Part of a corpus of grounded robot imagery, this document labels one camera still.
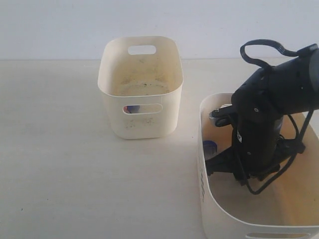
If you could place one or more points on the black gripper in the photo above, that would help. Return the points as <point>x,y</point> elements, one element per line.
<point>256,151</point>

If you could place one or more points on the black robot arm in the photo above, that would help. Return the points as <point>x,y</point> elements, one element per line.
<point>257,110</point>

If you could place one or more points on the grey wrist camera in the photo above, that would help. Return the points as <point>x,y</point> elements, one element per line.
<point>222,116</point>

